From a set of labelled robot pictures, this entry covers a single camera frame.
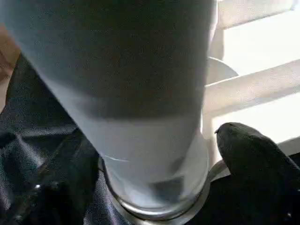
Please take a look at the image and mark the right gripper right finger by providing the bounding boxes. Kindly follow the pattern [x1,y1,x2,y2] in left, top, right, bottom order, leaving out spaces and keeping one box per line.
[214,122,300,225]

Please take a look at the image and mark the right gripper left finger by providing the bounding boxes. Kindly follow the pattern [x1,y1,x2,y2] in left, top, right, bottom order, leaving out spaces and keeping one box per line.
[0,135,102,225]

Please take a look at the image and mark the white plastic table top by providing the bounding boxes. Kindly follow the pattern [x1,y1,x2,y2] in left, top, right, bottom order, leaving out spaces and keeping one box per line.
[201,0,300,182]

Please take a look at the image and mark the white plastic table leg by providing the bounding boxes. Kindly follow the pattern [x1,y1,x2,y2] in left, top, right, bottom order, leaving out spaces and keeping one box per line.
[0,0,219,222]

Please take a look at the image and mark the black work mat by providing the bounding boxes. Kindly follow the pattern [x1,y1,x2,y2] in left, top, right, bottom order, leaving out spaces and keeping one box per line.
[0,52,300,225]

